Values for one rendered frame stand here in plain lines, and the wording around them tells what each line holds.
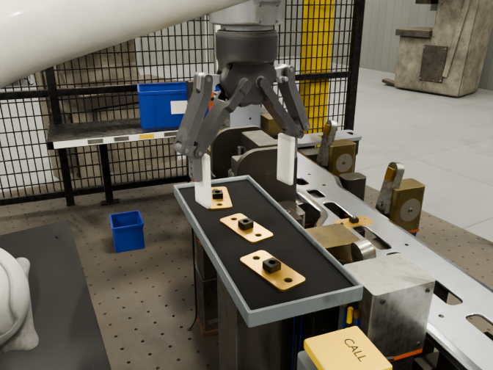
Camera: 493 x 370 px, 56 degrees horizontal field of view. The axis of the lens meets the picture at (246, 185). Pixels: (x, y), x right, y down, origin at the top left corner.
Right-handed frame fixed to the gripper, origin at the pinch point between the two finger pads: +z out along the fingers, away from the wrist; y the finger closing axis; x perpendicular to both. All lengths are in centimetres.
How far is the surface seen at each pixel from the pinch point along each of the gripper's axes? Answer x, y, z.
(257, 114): 83, 63, 15
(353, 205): 20, 45, 23
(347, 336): -23.9, -4.8, 6.7
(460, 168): 164, 355, 122
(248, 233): -1.7, -0.9, 6.4
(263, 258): -8.0, -3.1, 6.4
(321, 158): 49, 62, 22
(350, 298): -19.3, 0.6, 7.3
